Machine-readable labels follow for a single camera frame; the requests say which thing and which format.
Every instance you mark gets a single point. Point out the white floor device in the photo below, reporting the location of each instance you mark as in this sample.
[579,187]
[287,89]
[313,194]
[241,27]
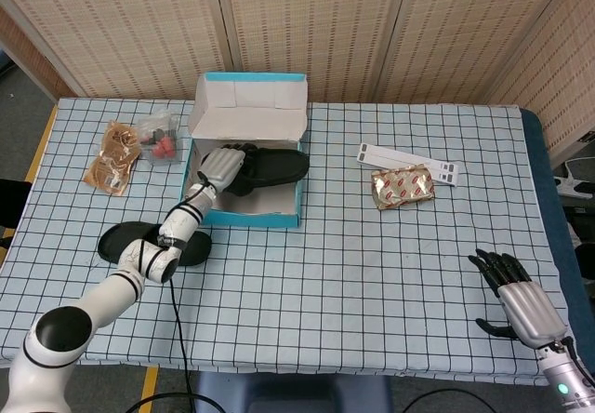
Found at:
[574,182]

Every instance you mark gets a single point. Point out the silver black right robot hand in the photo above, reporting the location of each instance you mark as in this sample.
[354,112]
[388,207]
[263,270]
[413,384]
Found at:
[530,310]

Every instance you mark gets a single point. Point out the woven folding screen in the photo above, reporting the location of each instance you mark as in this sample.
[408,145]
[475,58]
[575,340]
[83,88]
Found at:
[325,27]

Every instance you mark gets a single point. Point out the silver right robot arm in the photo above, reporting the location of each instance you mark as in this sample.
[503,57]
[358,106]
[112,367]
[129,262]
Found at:
[567,380]

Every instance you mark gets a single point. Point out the blue checked tablecloth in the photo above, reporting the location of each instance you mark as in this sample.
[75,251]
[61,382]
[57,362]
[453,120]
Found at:
[325,269]

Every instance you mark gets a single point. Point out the blue stool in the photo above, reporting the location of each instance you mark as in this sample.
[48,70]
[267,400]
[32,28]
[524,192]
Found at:
[288,394]

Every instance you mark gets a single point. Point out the dark equipment on floor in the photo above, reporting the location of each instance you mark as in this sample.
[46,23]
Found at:
[581,222]

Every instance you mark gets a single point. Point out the clear bag with red pieces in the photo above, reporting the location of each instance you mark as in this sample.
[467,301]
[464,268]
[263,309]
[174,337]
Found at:
[160,148]

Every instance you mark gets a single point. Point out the blue cardboard shoe box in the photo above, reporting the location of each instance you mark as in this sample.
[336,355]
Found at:
[251,220]

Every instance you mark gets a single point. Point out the black object beside table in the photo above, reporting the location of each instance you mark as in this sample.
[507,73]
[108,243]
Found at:
[11,199]

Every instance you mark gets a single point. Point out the gold foil packet red print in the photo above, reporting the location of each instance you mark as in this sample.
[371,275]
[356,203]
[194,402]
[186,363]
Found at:
[402,187]

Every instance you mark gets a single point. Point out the brown snack pouch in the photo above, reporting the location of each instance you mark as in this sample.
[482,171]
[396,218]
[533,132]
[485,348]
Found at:
[111,162]

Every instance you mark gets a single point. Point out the white plastic strip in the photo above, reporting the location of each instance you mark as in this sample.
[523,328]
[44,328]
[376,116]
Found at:
[400,155]

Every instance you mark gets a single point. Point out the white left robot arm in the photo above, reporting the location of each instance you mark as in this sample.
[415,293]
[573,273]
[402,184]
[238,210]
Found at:
[111,292]

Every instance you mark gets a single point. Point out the dark blue table pad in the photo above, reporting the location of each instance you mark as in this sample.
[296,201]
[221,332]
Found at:
[548,190]

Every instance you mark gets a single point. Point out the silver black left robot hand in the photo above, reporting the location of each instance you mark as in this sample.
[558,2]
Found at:
[223,166]

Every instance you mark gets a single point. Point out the black slide slipper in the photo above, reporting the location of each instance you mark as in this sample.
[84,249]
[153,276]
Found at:
[279,169]
[121,241]

